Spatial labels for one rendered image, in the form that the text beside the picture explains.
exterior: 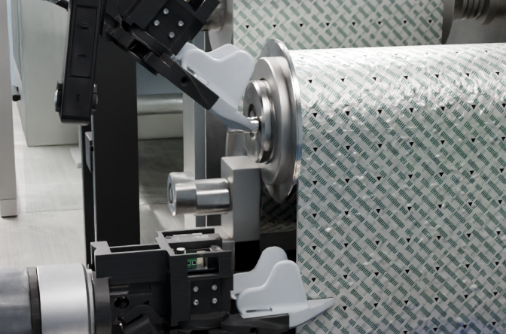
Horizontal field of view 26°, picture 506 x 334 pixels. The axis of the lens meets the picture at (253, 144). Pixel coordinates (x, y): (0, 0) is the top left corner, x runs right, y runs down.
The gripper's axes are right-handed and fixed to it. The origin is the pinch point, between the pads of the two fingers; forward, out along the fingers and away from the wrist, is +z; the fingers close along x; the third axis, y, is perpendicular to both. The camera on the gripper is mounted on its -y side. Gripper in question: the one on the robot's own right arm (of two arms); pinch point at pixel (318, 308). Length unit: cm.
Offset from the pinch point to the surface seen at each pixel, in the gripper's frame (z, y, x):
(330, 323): 1.2, -1.5, -0.2
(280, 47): -2.5, 22.9, 4.0
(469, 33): 30.1, 19.6, 34.7
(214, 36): -1.9, 20.3, 33.5
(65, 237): -15, -19, 88
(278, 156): -3.4, 13.9, 1.0
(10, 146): -23, -6, 102
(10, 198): -23, -16, 102
